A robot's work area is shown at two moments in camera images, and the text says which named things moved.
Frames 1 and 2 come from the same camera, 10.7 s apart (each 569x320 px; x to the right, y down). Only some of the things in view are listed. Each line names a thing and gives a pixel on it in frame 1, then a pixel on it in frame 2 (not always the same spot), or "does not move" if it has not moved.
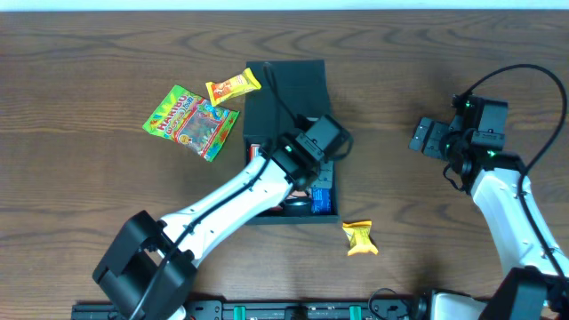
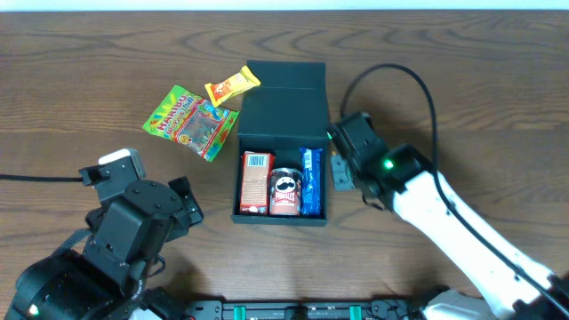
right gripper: x=432 y=148 to x=342 y=180
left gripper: x=323 y=176 to x=188 y=206
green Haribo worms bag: x=191 y=122 does not move
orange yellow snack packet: x=222 y=90 does not move
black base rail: x=384 y=308 does not move
